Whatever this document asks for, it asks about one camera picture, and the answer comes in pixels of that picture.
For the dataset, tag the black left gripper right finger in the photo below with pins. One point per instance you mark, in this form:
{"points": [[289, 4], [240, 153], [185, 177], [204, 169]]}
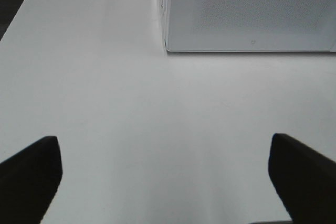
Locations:
{"points": [[304, 180]]}

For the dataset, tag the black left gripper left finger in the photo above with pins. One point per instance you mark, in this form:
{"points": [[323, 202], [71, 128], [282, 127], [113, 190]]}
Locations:
{"points": [[30, 180]]}

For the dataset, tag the white microwave oven body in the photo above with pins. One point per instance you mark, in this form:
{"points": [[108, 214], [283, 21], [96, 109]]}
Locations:
{"points": [[164, 11]]}

